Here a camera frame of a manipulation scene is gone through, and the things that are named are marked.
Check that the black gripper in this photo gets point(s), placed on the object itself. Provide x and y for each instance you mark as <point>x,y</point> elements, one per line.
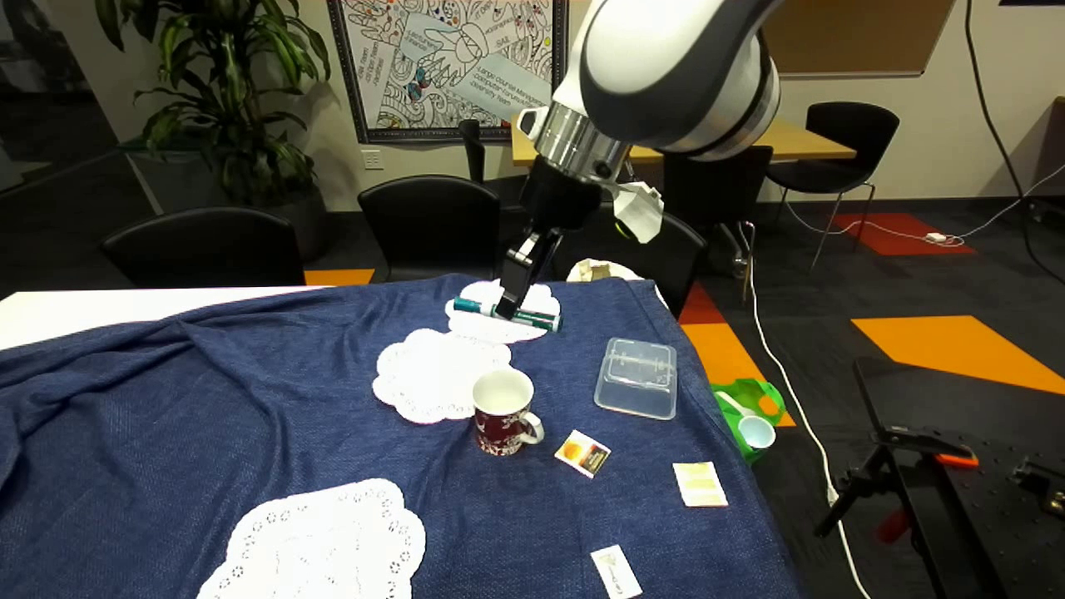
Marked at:
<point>562,200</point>

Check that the white marker with teal cap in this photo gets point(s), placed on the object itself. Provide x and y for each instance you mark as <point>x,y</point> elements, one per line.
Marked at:
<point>540,316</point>

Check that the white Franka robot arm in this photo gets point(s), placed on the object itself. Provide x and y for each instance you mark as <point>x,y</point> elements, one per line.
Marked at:
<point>666,66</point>

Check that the dark red patterned mug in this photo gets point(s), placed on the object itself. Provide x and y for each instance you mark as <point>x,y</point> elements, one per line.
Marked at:
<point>499,426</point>

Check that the white object behind cloth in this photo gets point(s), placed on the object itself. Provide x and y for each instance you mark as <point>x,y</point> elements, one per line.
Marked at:
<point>601,271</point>

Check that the clear plastic container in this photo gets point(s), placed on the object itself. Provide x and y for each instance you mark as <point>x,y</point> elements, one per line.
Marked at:
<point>636,381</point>

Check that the orange and white tea packet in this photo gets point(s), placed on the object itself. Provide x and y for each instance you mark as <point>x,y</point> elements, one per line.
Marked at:
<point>583,452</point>

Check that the framed drawing board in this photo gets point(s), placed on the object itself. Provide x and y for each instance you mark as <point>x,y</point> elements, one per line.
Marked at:
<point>443,66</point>

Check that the green plastic bowl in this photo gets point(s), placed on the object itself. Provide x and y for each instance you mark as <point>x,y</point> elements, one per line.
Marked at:
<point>767,398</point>

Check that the cream sugar packet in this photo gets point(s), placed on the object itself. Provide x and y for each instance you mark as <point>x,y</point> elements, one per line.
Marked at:
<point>699,484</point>

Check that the white printed packet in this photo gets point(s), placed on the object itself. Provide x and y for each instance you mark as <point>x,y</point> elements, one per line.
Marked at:
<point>616,573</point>

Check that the large white paper doily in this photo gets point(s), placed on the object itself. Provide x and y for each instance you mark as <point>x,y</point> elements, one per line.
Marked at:
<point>320,544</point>

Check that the dark blue cloth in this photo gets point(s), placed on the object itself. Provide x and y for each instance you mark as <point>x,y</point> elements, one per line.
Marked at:
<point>222,443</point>

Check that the green potted plant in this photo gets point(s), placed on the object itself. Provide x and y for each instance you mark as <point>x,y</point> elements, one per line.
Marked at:
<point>222,66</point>

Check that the brown cork board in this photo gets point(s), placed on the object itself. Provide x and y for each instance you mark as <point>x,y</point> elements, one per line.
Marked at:
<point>868,35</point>

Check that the small black device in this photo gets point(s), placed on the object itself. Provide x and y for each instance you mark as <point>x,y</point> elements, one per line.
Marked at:
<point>1042,487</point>

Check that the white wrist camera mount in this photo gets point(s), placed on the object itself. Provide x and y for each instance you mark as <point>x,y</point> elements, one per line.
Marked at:
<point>640,209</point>

